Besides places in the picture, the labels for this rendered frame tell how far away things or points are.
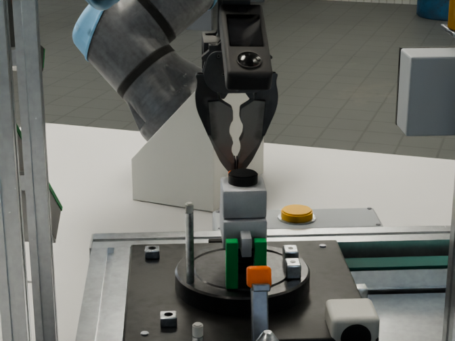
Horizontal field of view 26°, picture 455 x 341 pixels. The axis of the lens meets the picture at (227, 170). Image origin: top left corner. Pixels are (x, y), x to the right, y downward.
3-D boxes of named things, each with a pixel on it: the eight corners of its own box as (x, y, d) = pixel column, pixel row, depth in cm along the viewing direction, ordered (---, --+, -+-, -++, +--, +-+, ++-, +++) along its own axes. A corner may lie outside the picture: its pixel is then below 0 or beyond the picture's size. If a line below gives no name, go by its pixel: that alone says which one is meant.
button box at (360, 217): (212, 253, 129) (212, 208, 127) (371, 249, 130) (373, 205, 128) (214, 275, 122) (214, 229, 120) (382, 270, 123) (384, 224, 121)
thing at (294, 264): (284, 270, 102) (284, 257, 101) (298, 270, 102) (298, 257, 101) (286, 279, 100) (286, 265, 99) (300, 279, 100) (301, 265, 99)
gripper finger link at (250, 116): (258, 161, 116) (260, 84, 113) (264, 177, 111) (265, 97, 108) (232, 162, 116) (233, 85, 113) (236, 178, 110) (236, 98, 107)
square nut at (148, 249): (145, 254, 111) (145, 245, 111) (159, 253, 111) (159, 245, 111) (145, 259, 110) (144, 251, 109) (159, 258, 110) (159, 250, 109)
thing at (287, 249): (282, 257, 105) (282, 244, 105) (296, 257, 105) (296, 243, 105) (284, 265, 103) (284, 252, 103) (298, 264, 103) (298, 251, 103)
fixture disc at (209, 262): (175, 260, 109) (174, 243, 109) (300, 257, 110) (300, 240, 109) (176, 318, 96) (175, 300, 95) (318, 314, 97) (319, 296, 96)
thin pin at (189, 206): (186, 280, 100) (185, 201, 97) (193, 280, 100) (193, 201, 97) (186, 283, 99) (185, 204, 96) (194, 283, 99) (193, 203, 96)
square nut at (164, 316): (160, 320, 96) (160, 310, 95) (177, 319, 96) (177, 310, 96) (160, 327, 94) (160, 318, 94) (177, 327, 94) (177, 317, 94)
